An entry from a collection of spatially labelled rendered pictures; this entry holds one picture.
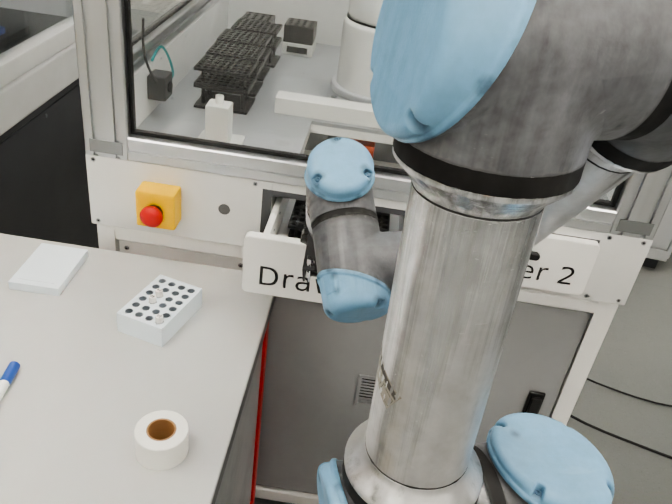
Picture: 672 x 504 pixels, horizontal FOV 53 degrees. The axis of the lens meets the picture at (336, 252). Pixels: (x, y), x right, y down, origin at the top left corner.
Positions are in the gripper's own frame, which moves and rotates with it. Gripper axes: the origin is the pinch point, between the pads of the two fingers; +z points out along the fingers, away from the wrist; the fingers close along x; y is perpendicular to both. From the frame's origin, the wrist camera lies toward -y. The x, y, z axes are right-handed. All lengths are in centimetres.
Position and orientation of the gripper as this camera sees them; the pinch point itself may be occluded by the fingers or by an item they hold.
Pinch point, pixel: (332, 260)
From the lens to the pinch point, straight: 105.5
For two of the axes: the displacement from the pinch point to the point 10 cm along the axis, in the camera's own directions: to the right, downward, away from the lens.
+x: 9.9, 1.5, -0.2
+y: -1.5, 9.2, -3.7
